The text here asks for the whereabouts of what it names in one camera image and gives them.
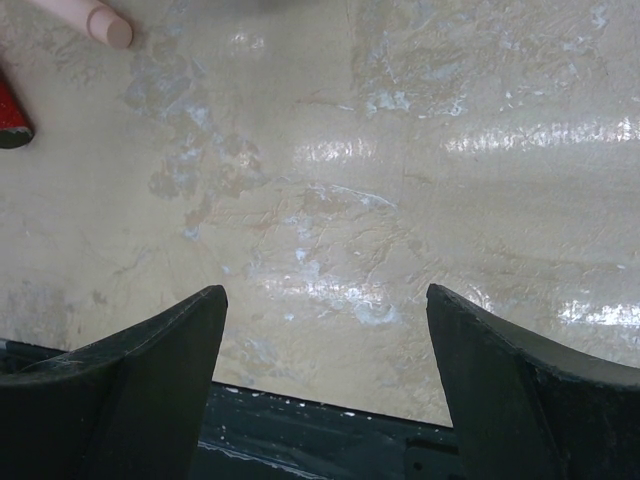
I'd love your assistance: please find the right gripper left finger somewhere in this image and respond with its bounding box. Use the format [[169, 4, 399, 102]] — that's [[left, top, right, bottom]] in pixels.
[[1, 286, 228, 479]]

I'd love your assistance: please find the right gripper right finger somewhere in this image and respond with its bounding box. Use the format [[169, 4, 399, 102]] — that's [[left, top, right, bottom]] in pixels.
[[426, 284, 639, 479]]

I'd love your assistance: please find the red microphone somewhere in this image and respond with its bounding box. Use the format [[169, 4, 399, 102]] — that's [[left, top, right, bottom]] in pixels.
[[0, 73, 34, 150]]

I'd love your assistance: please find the pink microphone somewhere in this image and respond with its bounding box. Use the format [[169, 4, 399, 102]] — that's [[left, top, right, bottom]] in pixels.
[[31, 0, 133, 50]]

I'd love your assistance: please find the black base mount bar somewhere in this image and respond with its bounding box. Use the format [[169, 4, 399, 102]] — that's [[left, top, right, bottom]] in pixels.
[[0, 337, 466, 480]]

